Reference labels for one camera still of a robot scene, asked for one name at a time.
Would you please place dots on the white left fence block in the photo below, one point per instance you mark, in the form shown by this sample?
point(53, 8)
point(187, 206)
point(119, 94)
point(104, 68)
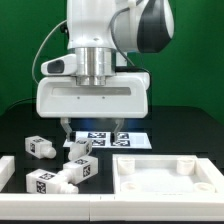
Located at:
point(7, 169)

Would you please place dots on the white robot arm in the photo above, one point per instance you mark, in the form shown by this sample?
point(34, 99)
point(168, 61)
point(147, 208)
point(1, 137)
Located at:
point(96, 79)

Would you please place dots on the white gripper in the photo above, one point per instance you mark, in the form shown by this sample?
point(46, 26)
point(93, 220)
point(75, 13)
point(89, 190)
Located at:
point(123, 96)

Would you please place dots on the white sheet with tags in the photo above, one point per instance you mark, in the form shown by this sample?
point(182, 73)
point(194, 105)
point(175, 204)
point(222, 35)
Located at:
point(130, 140)

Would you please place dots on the white front fence bar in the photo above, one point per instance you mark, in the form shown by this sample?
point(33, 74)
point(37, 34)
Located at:
point(145, 207)

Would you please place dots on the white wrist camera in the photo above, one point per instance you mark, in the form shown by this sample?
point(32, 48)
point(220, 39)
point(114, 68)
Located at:
point(65, 65)

